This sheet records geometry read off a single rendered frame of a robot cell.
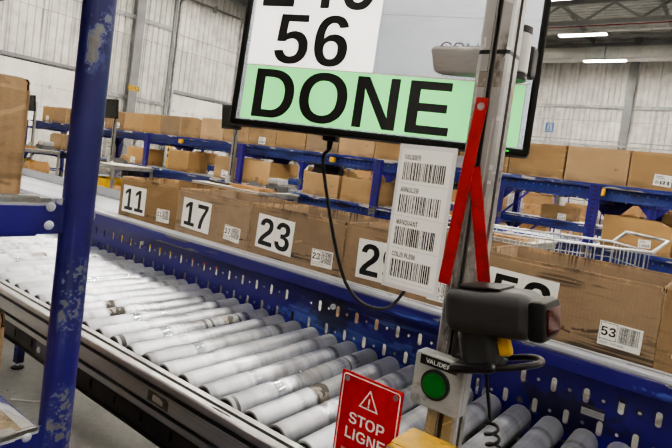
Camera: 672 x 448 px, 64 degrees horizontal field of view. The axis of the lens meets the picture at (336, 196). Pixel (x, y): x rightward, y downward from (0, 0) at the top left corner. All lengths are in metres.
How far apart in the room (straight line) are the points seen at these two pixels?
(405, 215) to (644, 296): 0.65
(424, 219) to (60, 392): 0.45
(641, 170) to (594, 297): 4.60
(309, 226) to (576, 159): 4.58
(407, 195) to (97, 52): 0.42
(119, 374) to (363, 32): 0.86
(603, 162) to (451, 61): 5.10
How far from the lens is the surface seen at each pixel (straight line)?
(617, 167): 5.86
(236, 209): 1.84
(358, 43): 0.88
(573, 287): 1.28
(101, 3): 0.52
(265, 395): 1.13
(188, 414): 1.10
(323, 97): 0.87
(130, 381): 1.24
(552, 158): 6.01
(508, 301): 0.62
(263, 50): 0.93
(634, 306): 1.26
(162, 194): 2.17
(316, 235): 1.60
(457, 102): 0.83
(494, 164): 0.69
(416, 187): 0.73
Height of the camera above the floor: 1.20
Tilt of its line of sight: 3 degrees down
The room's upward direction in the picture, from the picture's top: 8 degrees clockwise
